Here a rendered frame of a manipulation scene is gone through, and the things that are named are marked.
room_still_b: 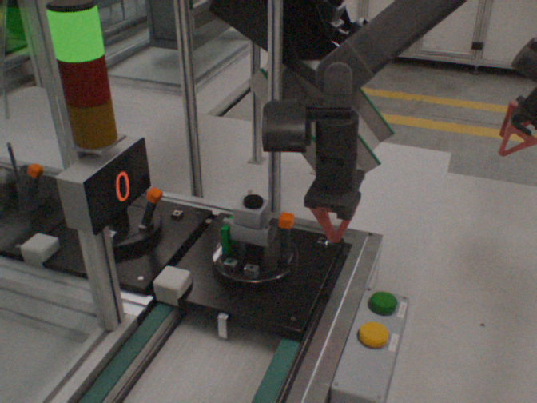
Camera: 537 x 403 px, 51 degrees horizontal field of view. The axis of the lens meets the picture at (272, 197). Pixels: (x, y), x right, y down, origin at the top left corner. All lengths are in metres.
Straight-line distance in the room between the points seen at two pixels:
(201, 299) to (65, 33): 0.44
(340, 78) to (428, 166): 0.81
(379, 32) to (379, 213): 0.62
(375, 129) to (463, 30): 3.64
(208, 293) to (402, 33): 0.46
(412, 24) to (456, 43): 4.17
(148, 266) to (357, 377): 0.38
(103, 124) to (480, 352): 0.68
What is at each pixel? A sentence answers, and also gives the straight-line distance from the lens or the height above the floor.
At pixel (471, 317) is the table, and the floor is 0.86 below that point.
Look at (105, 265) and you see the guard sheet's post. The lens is 0.79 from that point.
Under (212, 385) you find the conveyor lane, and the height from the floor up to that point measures 0.92.
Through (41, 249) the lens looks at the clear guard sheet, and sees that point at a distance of 0.70.
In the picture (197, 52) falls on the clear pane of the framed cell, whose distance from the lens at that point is 1.92.
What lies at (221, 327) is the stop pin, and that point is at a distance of 0.85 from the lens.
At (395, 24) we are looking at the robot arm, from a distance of 0.73.
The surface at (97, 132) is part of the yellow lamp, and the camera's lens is 0.66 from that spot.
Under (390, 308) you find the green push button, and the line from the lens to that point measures 0.86.
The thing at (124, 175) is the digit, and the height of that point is 1.21.
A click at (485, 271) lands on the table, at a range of 1.16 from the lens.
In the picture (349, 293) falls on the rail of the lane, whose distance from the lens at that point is 0.91.
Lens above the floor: 1.55
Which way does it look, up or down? 32 degrees down
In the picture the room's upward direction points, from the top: straight up
